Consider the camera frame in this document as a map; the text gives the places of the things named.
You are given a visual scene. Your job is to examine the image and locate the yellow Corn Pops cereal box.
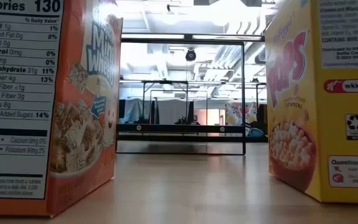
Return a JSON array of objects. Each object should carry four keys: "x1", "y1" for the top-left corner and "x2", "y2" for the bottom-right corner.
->
[{"x1": 264, "y1": 0, "x2": 358, "y2": 205}]

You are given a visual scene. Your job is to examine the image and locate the orange Mini-Wheats cereal box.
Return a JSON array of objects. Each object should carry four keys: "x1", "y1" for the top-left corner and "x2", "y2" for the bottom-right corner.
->
[{"x1": 0, "y1": 0, "x2": 124, "y2": 218}]

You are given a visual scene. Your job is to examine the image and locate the gray cloth divider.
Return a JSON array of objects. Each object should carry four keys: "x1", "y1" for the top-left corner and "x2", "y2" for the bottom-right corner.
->
[{"x1": 124, "y1": 98, "x2": 195, "y2": 125}]

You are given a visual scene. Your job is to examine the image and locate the colourful cartoon poster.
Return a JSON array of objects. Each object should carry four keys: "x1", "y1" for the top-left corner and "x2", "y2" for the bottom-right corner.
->
[{"x1": 224, "y1": 101, "x2": 258, "y2": 126}]

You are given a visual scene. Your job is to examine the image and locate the black overhead beam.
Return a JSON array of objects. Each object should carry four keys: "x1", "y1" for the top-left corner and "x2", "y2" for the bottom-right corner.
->
[{"x1": 121, "y1": 32, "x2": 265, "y2": 43}]

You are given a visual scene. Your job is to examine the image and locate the blue rounded object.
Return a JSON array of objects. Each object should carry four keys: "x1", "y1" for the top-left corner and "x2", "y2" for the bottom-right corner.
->
[{"x1": 246, "y1": 126, "x2": 265, "y2": 138}]

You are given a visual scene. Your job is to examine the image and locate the wooden shelf with black frame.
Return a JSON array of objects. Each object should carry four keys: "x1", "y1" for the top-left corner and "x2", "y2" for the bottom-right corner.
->
[{"x1": 116, "y1": 39, "x2": 247, "y2": 156}]

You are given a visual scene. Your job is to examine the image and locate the black aluminium table frame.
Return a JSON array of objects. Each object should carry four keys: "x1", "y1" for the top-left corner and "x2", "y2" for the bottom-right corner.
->
[{"x1": 116, "y1": 134, "x2": 269, "y2": 143}]

